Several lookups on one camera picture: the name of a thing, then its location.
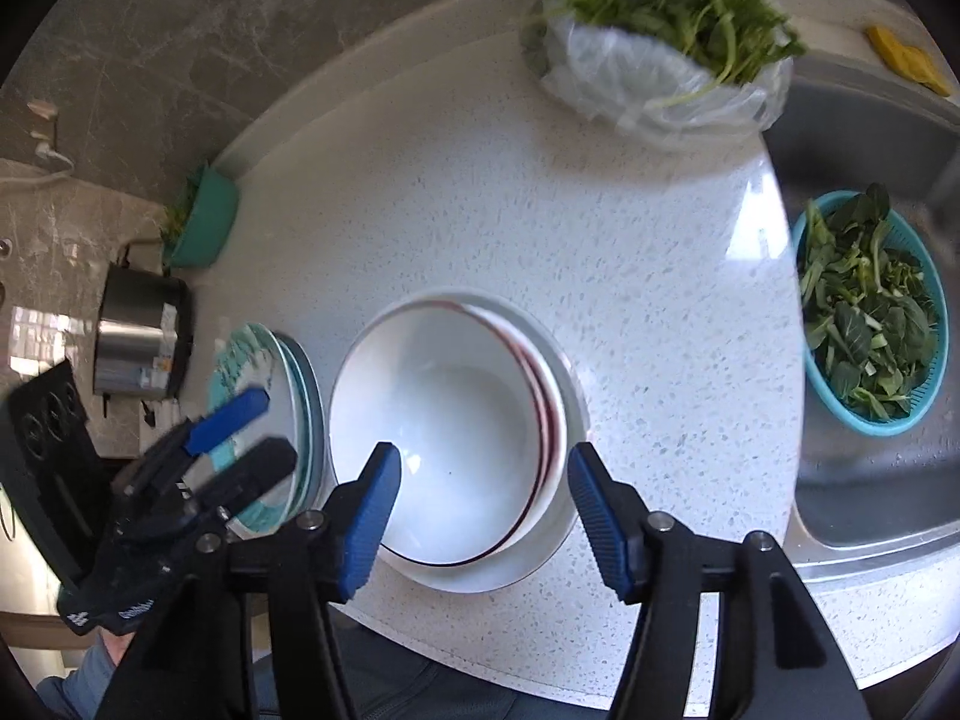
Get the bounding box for stainless steel sink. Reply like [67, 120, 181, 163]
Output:
[761, 60, 960, 586]

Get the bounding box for stainless steel cooker pot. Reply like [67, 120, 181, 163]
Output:
[92, 261, 194, 402]

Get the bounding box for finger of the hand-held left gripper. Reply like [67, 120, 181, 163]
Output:
[112, 388, 271, 497]
[180, 436, 299, 522]

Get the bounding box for yellow cloth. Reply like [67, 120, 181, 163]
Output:
[862, 25, 953, 97]

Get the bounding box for chopped green vegetables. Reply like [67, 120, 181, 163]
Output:
[799, 184, 942, 421]

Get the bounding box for teal plastic container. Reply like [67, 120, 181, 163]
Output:
[161, 163, 241, 269]

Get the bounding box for teal floral plate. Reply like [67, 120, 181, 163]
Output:
[206, 322, 305, 533]
[247, 326, 329, 526]

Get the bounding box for green leafy vegetables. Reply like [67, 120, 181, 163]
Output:
[159, 165, 207, 248]

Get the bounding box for white bowl with red print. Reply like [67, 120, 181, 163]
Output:
[328, 301, 548, 565]

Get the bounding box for large white deep plate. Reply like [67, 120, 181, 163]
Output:
[341, 289, 593, 595]

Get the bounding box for plastic bag of greens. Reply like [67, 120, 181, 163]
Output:
[520, 0, 807, 147]

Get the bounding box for teal plastic colander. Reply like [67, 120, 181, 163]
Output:
[791, 190, 947, 437]

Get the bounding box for black power cable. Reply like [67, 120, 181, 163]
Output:
[116, 236, 167, 271]

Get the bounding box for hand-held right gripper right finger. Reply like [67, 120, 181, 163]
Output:
[566, 442, 875, 720]

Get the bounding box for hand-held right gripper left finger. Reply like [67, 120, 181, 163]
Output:
[112, 441, 404, 720]

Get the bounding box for white cable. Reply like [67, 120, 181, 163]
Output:
[0, 131, 76, 188]

